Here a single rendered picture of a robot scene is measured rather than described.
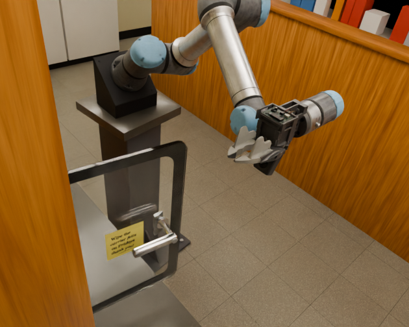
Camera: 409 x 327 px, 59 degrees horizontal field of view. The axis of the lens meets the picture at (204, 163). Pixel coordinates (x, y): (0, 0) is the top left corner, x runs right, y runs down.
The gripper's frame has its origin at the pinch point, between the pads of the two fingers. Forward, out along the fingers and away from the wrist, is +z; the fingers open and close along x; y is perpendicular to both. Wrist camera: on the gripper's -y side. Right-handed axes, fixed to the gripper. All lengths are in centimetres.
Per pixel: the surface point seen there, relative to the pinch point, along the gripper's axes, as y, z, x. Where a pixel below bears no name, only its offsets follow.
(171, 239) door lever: -10.4, 17.3, 1.7
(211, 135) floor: -130, -143, -141
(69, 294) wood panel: -9.7, 37.3, 1.2
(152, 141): -53, -34, -75
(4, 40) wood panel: 31.3, 37.5, 1.6
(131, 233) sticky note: -10.6, 22.4, -4.0
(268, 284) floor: -131, -70, -16
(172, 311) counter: -37.0, 16.1, 2.3
